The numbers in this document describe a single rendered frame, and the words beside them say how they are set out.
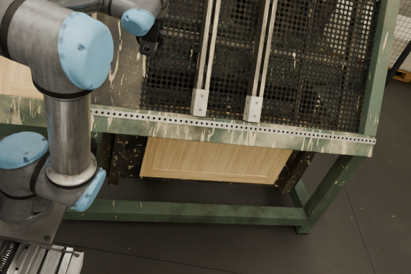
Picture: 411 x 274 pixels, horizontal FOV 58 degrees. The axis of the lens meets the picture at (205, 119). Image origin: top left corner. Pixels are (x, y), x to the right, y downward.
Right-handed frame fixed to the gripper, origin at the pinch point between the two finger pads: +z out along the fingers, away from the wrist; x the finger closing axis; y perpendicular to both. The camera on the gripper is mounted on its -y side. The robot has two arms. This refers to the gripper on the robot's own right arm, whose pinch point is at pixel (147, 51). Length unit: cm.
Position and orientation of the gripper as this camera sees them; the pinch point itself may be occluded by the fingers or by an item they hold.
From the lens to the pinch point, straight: 131.6
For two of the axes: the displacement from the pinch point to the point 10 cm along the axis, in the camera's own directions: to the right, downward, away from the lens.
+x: -9.7, -2.2, -1.4
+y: 1.5, -9.0, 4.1
